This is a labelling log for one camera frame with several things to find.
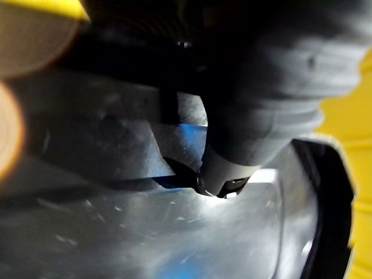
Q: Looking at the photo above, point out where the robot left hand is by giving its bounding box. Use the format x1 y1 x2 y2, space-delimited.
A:
62 0 372 200

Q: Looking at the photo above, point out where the black plastic housing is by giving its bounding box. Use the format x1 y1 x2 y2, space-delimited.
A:
0 69 359 279

